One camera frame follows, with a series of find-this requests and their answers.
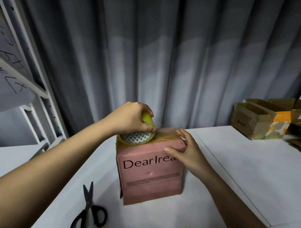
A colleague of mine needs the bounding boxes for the person's left hand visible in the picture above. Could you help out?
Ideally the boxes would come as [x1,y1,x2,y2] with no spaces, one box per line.
[100,101,157,138]

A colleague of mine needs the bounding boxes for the printed brown cardboard box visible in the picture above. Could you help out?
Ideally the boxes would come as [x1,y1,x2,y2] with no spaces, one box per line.
[245,97,301,126]

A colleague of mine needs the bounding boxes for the orange and white carton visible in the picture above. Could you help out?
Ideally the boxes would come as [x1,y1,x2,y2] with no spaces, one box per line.
[265,111,293,140]

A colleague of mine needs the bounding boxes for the pile of cardboard boxes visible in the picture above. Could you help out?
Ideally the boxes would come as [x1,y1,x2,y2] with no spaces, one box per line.
[287,123,301,152]

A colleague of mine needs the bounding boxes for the white metal shelf rack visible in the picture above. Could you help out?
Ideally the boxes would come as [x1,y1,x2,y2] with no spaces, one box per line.
[0,0,68,161]

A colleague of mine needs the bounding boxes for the pink lettered cardboard box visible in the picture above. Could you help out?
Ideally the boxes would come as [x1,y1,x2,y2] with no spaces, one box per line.
[115,126,188,206]

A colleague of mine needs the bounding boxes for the person's left forearm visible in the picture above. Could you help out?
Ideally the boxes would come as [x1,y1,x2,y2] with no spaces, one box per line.
[0,121,114,228]

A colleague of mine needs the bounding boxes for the yellow tape roll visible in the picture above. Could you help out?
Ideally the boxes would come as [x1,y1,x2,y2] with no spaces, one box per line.
[117,111,156,146]

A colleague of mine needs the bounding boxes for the person's right forearm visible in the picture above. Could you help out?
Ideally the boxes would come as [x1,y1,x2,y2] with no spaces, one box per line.
[197,168,270,228]

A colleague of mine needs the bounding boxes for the black scissors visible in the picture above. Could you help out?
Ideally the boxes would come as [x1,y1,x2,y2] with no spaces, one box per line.
[70,181,108,228]

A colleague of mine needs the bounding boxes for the small brown labelled carton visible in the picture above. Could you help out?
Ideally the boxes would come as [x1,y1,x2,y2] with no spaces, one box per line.
[230,101,278,141]

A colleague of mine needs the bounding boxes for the person's right hand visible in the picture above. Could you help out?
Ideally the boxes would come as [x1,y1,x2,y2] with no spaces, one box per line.
[164,127,215,182]

